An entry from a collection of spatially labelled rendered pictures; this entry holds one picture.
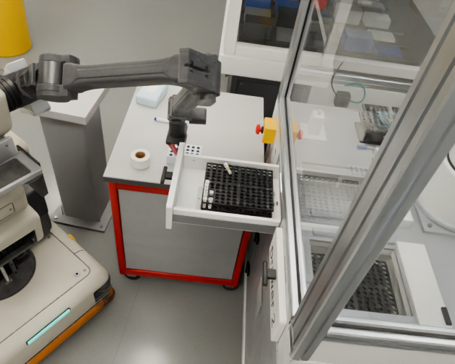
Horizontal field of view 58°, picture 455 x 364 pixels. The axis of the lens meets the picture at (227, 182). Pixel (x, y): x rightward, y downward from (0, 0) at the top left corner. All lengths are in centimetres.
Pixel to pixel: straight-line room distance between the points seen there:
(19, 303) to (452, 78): 167
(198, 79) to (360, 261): 50
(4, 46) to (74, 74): 271
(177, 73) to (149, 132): 81
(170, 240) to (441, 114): 143
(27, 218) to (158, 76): 67
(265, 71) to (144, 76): 111
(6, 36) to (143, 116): 209
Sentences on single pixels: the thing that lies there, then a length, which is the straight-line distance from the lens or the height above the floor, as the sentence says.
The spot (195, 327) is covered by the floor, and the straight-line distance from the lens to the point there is 202.
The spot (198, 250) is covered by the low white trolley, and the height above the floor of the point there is 34.
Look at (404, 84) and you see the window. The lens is 61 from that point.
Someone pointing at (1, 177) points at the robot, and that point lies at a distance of 119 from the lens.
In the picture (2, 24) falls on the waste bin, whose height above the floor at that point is 27.
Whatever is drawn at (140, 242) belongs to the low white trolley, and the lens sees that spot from 182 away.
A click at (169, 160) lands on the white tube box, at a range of 154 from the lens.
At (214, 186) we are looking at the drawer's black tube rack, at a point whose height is 90.
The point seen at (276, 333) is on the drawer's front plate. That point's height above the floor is 87.
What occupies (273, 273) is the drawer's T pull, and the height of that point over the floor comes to 91.
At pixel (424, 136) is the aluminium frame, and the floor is 158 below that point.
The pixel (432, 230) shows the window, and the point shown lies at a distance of 66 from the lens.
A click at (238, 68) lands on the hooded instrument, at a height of 85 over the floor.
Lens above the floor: 184
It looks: 46 degrees down
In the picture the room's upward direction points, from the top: 10 degrees clockwise
